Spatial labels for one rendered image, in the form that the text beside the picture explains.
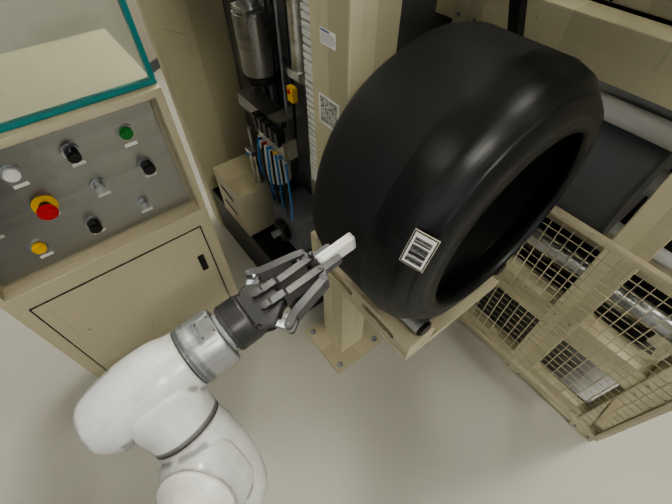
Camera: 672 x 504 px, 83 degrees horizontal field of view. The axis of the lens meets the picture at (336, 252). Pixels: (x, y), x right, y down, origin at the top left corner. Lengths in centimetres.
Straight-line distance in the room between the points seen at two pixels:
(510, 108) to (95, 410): 64
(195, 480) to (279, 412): 122
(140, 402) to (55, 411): 159
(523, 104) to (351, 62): 35
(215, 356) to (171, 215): 72
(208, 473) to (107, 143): 76
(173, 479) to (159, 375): 13
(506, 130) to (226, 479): 58
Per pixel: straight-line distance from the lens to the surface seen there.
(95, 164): 108
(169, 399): 55
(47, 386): 221
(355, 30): 79
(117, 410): 56
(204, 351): 54
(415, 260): 57
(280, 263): 59
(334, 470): 172
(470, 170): 54
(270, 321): 55
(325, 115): 93
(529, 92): 60
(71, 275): 120
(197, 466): 58
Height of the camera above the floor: 170
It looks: 52 degrees down
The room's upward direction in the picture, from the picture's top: straight up
